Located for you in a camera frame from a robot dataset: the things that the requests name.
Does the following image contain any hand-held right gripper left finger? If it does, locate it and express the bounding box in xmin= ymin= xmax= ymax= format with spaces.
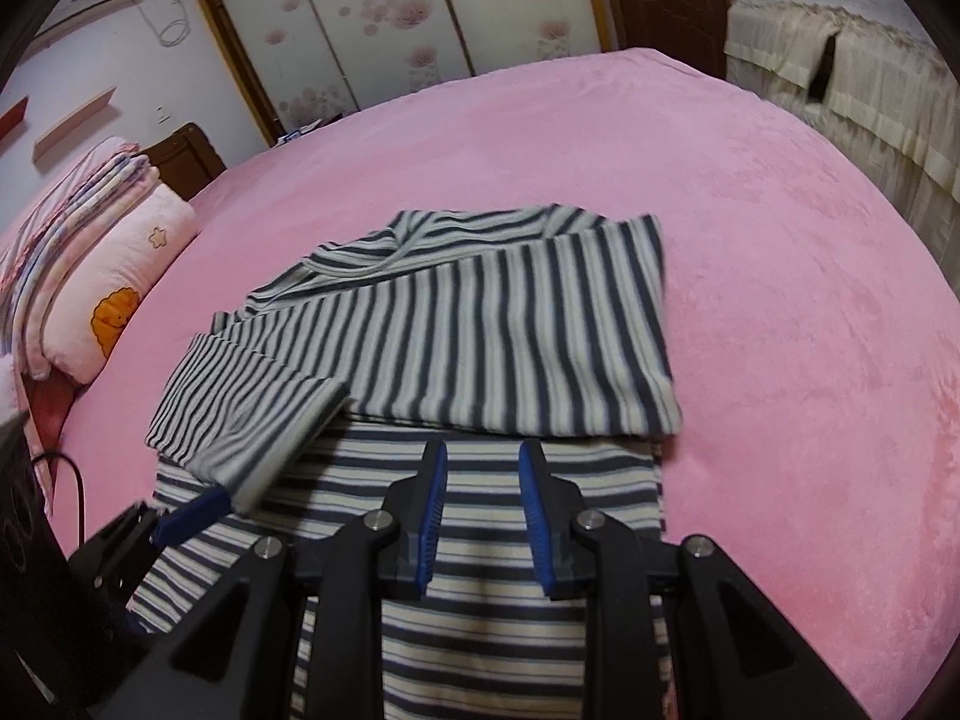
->
xmin=97 ymin=439 xmax=451 ymax=720

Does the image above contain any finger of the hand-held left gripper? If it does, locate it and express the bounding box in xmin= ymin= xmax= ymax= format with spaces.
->
xmin=71 ymin=486 xmax=233 ymax=601

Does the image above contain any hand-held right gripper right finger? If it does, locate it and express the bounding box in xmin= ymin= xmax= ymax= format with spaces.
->
xmin=517 ymin=439 xmax=878 ymax=720

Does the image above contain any striped long-sleeve shirt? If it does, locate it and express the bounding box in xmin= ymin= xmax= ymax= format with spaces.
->
xmin=127 ymin=202 xmax=683 ymax=720

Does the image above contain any pink pillow with orange print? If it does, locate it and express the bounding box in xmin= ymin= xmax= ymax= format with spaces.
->
xmin=34 ymin=184 xmax=200 ymax=383

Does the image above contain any pink ruffled folded quilt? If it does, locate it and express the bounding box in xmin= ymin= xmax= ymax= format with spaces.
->
xmin=0 ymin=136 xmax=162 ymax=361

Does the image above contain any pink covered bed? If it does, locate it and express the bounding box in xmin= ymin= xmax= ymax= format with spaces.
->
xmin=15 ymin=46 xmax=960 ymax=720

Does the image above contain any dark wooden headboard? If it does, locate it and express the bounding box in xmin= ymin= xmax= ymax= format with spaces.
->
xmin=139 ymin=124 xmax=227 ymax=200

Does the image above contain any floral sliding door wardrobe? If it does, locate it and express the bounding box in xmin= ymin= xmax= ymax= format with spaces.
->
xmin=180 ymin=0 xmax=623 ymax=147

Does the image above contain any cream lace covered furniture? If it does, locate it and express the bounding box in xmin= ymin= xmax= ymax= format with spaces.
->
xmin=724 ymin=0 xmax=960 ymax=263

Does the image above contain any black cable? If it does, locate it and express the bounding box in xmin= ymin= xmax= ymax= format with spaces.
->
xmin=30 ymin=452 xmax=87 ymax=541

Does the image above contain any wooden wall shelf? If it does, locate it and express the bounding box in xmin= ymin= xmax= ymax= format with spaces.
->
xmin=31 ymin=86 xmax=115 ymax=162

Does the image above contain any white wall cable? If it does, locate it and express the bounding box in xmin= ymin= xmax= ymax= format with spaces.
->
xmin=139 ymin=0 xmax=194 ymax=47

